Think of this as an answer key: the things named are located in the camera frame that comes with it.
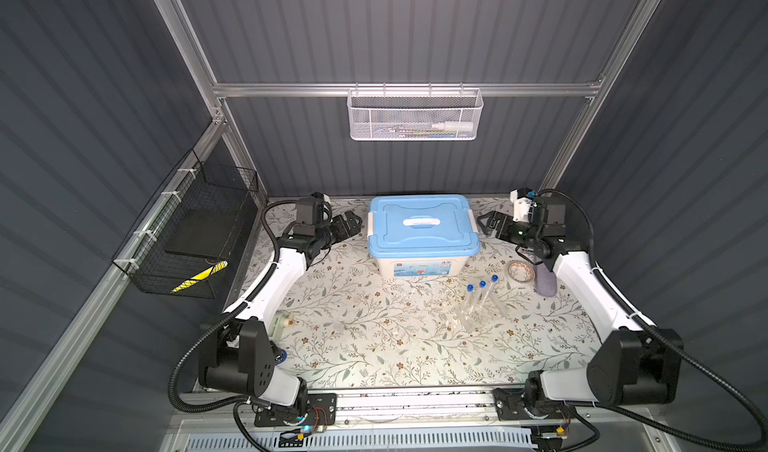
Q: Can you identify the blue plastic bin lid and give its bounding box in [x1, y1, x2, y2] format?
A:
[367, 194, 481, 259]

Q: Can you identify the blue capped test tube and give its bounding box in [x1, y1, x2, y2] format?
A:
[475, 280, 488, 307]
[462, 284, 477, 321]

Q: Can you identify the white plastic storage bin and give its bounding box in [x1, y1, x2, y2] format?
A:
[376, 256, 471, 278]

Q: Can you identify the clear test tube rack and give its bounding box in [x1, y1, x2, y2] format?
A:
[454, 274, 509, 333]

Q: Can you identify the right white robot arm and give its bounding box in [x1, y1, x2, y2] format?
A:
[476, 195, 683, 418]

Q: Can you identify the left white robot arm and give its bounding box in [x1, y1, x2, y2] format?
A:
[198, 192, 363, 407]

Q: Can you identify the clear tape roll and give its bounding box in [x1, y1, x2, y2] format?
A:
[507, 260, 536, 284]

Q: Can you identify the grey eyeglass case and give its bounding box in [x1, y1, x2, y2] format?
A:
[535, 264, 558, 298]

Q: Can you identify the black pad in basket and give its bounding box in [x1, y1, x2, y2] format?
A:
[165, 209, 237, 259]

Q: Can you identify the yellow black striped item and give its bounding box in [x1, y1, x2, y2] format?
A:
[172, 260, 228, 294]

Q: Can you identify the white wire mesh basket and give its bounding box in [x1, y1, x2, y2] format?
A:
[346, 86, 484, 141]

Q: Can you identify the black wire wall basket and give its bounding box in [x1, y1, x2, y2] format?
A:
[113, 150, 260, 299]

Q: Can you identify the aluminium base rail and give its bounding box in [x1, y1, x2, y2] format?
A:
[251, 385, 577, 432]

